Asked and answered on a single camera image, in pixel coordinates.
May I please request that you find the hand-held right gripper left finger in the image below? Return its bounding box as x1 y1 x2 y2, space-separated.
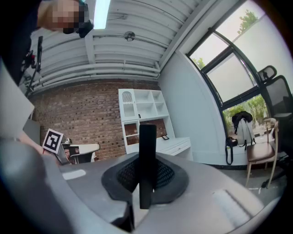
0 139 141 234

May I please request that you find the person's black clothing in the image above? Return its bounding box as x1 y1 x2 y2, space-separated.
0 0 50 89

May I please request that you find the black jacket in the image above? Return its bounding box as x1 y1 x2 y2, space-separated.
231 111 254 135

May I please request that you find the black bag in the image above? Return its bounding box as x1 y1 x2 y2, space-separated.
225 136 239 165

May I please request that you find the black picture frame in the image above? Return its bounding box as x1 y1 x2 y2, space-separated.
139 123 157 210

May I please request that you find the white side table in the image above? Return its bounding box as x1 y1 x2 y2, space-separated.
70 143 101 164

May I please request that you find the black head camera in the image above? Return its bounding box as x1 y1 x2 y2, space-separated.
77 19 95 38

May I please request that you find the round ceiling fixture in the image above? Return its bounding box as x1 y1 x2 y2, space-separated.
123 31 136 42

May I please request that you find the white shelf unit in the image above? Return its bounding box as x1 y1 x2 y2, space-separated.
118 88 177 155

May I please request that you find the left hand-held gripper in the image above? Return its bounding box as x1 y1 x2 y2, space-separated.
42 128 80 165

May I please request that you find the black framed window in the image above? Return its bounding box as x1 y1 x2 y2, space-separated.
186 0 282 142

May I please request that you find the person's head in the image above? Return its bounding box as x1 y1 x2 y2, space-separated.
38 0 87 35

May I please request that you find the wooden chair brown seat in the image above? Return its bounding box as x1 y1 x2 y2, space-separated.
245 117 280 189

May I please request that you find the ceiling light strip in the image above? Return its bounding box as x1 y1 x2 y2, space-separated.
93 0 112 30

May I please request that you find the black mesh office chair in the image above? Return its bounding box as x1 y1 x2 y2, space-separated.
257 65 293 189

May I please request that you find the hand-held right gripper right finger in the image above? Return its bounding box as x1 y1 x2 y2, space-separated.
134 152 274 234

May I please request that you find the person's left forearm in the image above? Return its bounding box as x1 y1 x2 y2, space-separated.
18 132 45 156

